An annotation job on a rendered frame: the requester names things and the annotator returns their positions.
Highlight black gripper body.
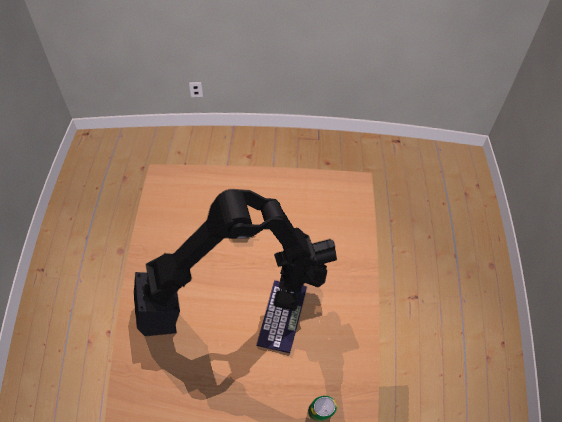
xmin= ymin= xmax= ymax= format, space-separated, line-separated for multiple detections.
xmin=273 ymin=266 xmax=304 ymax=311

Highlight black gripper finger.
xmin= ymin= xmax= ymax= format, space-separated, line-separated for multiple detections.
xmin=279 ymin=281 xmax=302 ymax=293

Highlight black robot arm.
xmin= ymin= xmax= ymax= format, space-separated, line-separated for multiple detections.
xmin=143 ymin=189 xmax=337 ymax=306

